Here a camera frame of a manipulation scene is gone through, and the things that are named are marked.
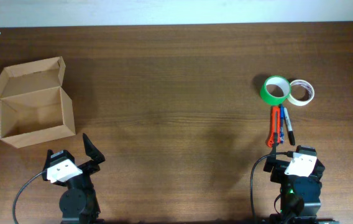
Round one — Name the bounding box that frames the black marker pen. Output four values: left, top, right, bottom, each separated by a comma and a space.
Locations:
283, 108, 295, 146

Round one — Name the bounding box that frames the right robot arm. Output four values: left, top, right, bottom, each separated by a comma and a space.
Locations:
264, 133, 337, 223

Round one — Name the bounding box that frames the right black cable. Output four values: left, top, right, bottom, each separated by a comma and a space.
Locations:
250, 151, 294, 224

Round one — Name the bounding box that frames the white masking tape roll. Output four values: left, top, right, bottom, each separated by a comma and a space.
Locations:
287, 80, 315, 106

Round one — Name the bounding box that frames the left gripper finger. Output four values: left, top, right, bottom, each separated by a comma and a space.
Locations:
83, 133, 106, 164
45, 149, 53, 165

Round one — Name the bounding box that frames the green tape roll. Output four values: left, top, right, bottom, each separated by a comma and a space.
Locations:
260, 75, 291, 106

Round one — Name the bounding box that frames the orange utility knife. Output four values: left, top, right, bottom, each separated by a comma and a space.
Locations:
267, 106, 280, 147

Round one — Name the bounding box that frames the blue pen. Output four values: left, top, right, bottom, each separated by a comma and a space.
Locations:
279, 104, 285, 144

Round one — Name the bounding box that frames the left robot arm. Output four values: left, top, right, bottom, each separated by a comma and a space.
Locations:
42, 134, 105, 224

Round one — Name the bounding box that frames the brown cardboard box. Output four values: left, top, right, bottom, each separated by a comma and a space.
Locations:
0, 57, 76, 148

